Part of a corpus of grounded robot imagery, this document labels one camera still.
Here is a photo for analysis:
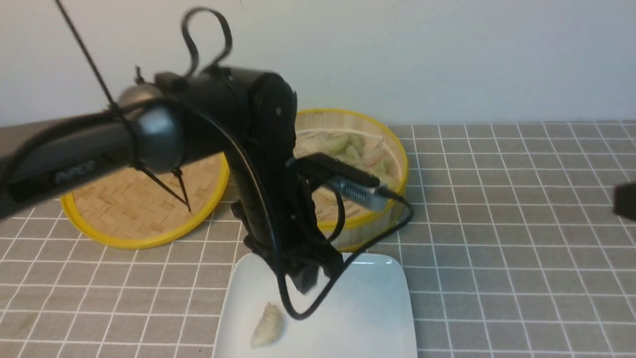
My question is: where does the grey checked tablecloth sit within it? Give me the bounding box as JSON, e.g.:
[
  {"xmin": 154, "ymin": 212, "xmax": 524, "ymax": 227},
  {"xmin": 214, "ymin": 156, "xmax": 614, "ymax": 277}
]
[{"xmin": 0, "ymin": 122, "xmax": 636, "ymax": 358}]

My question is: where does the black camera cable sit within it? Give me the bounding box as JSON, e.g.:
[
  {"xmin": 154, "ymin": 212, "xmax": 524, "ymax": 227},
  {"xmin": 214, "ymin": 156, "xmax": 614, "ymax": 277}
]
[{"xmin": 169, "ymin": 7, "xmax": 415, "ymax": 321}]

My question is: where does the white steamed dumpling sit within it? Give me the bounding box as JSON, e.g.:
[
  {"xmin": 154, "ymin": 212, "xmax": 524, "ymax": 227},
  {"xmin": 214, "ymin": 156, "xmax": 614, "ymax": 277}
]
[{"xmin": 250, "ymin": 303, "xmax": 285, "ymax": 349}]

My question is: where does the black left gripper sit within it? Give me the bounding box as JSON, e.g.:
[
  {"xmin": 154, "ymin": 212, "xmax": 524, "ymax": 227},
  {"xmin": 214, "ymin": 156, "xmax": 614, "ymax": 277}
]
[{"xmin": 230, "ymin": 149, "xmax": 344, "ymax": 294}]

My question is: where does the green dumpling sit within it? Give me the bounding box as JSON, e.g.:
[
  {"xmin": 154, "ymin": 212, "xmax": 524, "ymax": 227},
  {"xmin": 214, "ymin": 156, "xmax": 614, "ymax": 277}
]
[
  {"xmin": 348, "ymin": 132, "xmax": 365, "ymax": 156},
  {"xmin": 319, "ymin": 134, "xmax": 350, "ymax": 157}
]

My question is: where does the yellow rimmed bamboo steamer lid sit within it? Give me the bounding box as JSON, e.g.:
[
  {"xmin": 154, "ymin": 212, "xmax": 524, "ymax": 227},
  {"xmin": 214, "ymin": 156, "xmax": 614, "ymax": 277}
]
[{"xmin": 61, "ymin": 154, "xmax": 230, "ymax": 250}]

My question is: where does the green dumpling back right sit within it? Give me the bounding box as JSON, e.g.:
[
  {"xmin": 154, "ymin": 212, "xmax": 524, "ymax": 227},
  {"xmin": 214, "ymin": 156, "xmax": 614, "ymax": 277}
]
[{"xmin": 348, "ymin": 132, "xmax": 365, "ymax": 156}]

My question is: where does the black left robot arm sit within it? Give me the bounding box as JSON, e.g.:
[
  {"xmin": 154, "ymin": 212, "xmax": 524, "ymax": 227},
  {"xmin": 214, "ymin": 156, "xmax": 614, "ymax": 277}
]
[{"xmin": 1, "ymin": 67, "xmax": 346, "ymax": 294}]

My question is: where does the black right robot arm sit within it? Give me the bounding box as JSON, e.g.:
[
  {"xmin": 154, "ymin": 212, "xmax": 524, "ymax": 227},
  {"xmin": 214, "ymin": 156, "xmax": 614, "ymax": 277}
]
[{"xmin": 613, "ymin": 181, "xmax": 636, "ymax": 221}]

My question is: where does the yellow rimmed bamboo steamer basket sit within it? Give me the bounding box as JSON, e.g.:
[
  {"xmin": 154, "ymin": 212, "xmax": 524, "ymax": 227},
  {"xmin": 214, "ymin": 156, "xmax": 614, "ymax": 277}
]
[{"xmin": 294, "ymin": 108, "xmax": 409, "ymax": 252}]

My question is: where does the green dumpling back centre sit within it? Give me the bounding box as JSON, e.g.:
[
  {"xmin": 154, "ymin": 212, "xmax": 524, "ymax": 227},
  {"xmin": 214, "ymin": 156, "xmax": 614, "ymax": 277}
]
[{"xmin": 319, "ymin": 134, "xmax": 350, "ymax": 157}]

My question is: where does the white square plate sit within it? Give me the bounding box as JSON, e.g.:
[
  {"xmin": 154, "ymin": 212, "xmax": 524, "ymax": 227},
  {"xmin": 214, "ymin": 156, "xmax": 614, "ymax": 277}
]
[{"xmin": 213, "ymin": 254, "xmax": 418, "ymax": 358}]

